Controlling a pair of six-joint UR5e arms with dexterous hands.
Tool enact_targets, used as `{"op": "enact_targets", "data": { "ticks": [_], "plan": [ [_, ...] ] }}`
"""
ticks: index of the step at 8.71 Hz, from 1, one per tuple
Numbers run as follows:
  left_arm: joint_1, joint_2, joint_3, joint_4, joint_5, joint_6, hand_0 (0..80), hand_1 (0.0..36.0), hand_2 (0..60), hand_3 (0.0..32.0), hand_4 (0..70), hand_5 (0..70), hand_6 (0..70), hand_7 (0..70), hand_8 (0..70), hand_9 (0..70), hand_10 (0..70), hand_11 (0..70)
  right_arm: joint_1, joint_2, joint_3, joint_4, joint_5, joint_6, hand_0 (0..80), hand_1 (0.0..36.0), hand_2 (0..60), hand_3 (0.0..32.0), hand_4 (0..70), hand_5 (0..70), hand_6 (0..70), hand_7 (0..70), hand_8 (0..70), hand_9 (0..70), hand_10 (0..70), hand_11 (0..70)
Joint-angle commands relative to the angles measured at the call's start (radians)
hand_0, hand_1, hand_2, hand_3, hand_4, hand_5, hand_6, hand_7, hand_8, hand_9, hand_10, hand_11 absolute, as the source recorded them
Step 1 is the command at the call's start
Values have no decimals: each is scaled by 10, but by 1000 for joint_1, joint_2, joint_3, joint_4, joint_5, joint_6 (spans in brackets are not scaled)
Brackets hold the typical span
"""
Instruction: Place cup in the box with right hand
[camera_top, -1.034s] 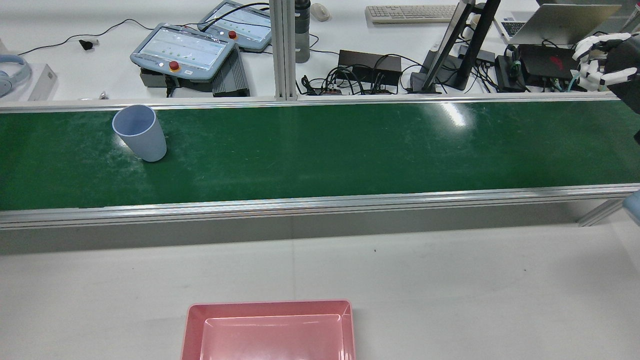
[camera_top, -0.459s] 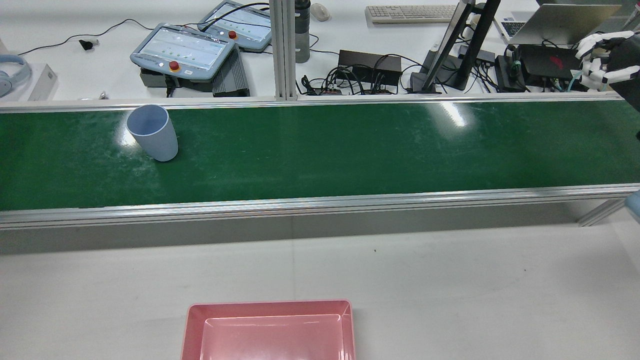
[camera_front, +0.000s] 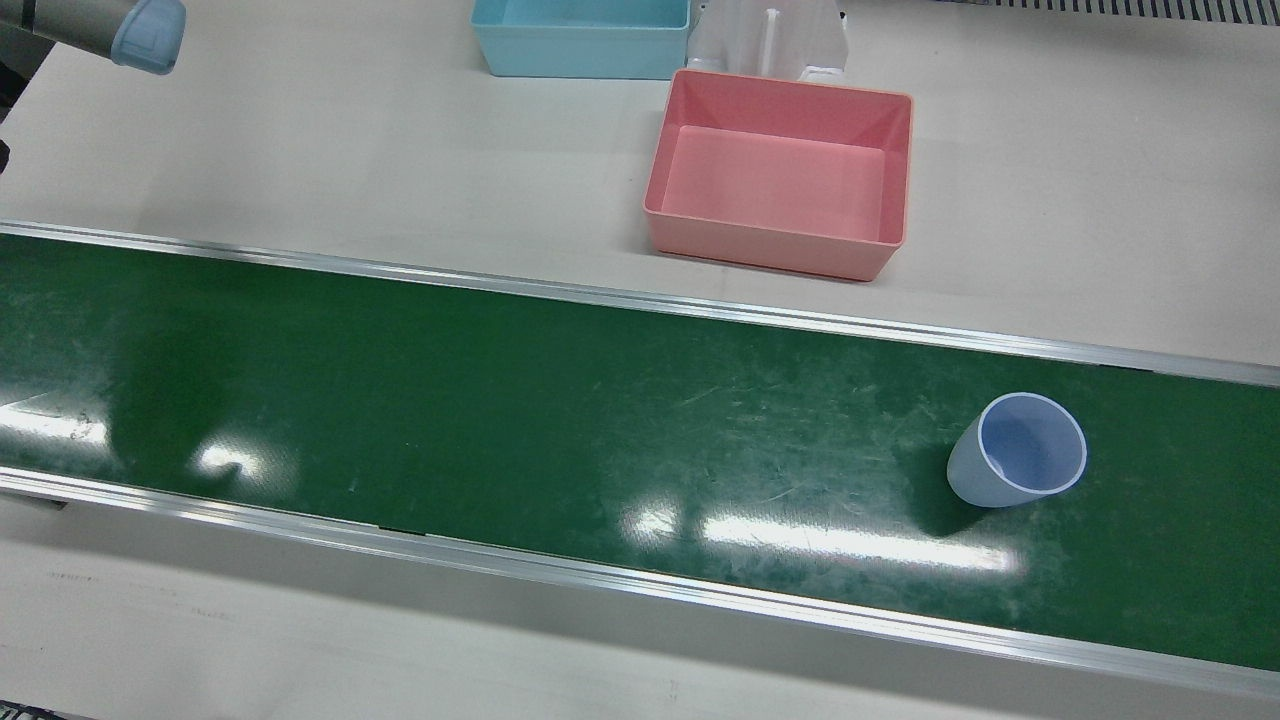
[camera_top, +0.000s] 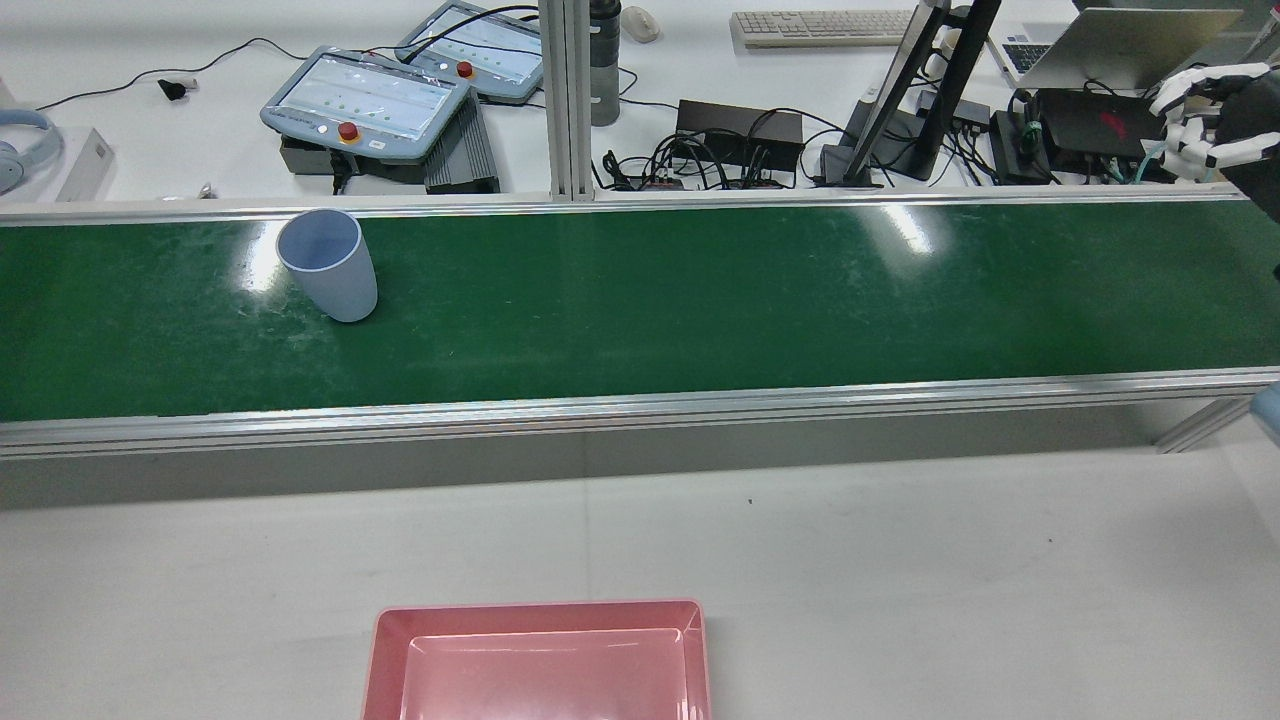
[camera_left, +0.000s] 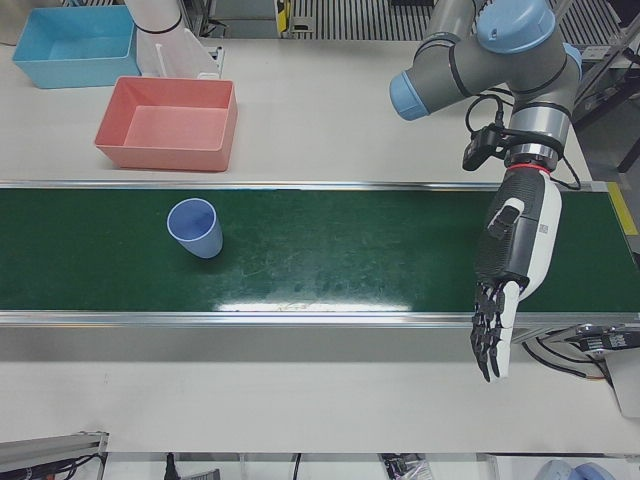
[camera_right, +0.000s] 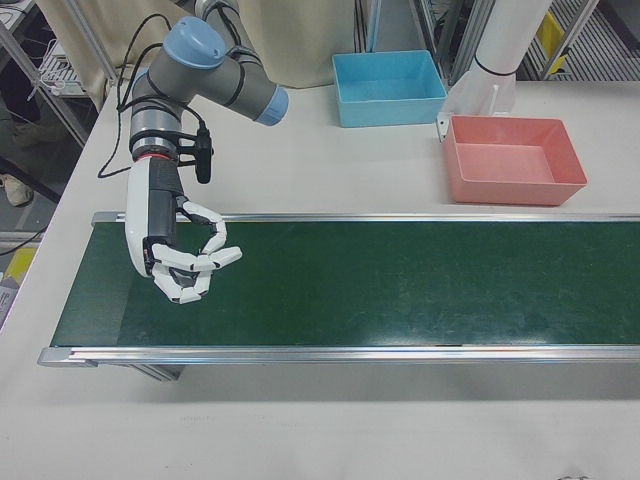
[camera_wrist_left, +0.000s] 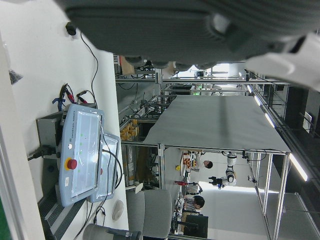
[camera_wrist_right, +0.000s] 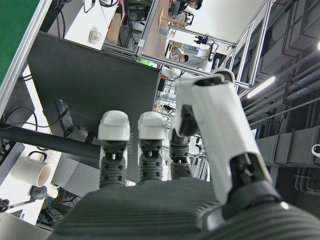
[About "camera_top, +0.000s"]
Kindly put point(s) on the grey drinking bottle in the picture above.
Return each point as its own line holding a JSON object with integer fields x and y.
{"x": 605, "y": 70}

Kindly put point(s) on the grey teach pendant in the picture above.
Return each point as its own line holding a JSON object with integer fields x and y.
{"x": 490, "y": 50}
{"x": 370, "y": 100}

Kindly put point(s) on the white computer mouse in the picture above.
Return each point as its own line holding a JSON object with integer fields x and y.
{"x": 640, "y": 23}

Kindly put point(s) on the black usb hub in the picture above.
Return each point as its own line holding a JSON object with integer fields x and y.
{"x": 960, "y": 108}

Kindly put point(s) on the white flat box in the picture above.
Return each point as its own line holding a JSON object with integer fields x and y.
{"x": 85, "y": 165}

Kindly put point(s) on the white keyboard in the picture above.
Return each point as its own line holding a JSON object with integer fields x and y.
{"x": 820, "y": 27}

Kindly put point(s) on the ribbed grey metal box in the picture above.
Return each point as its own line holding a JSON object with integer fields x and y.
{"x": 462, "y": 150}

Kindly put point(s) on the small black plug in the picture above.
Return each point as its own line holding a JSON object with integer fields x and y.
{"x": 173, "y": 89}

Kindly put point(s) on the green conveyor belt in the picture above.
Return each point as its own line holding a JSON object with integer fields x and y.
{"x": 700, "y": 300}

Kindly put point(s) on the pink plastic box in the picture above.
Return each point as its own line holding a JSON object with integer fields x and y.
{"x": 550, "y": 670}

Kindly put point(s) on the black power box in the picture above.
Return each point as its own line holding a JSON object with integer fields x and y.
{"x": 735, "y": 120}

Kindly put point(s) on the black mini computer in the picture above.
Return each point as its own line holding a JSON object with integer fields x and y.
{"x": 1100, "y": 125}

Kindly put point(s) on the aluminium profile post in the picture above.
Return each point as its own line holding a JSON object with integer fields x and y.
{"x": 565, "y": 100}

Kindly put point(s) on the black adapter box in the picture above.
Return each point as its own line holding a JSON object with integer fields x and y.
{"x": 1015, "y": 150}

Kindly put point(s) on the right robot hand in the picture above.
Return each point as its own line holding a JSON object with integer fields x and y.
{"x": 1250, "y": 110}

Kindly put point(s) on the black flat monitor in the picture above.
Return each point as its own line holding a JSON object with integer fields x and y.
{"x": 900, "y": 80}

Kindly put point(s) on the grey laptop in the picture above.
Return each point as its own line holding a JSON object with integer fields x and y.
{"x": 1120, "y": 50}

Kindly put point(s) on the black monitor stand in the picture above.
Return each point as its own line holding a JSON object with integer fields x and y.
{"x": 960, "y": 60}

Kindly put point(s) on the dark grey metal box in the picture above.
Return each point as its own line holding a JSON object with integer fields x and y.
{"x": 310, "y": 155}

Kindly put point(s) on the blue headphones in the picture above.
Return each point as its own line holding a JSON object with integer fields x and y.
{"x": 25, "y": 145}

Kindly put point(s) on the blue grey cup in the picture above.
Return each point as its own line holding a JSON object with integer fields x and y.
{"x": 335, "y": 280}

